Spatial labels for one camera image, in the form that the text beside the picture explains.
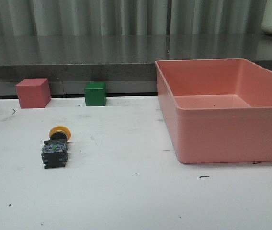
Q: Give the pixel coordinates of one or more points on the grey stone counter ledge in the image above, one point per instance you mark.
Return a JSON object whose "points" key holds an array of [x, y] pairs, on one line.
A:
{"points": [[126, 63]]}

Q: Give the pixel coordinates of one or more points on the green cube near bin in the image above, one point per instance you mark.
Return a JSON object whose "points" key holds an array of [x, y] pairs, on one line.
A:
{"points": [[95, 94]]}

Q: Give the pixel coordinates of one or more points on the grey pleated curtain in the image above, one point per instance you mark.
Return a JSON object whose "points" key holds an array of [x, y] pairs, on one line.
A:
{"points": [[129, 17]]}

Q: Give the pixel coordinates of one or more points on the yellow push button switch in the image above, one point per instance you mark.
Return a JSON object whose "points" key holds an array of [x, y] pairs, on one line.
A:
{"points": [[54, 152]]}

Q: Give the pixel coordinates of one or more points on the pink plastic bin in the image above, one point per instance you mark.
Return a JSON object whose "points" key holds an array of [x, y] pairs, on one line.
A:
{"points": [[217, 110]]}

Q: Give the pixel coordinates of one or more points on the pink cube near ledge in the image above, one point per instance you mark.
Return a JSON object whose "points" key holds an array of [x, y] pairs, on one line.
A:
{"points": [[33, 93]]}

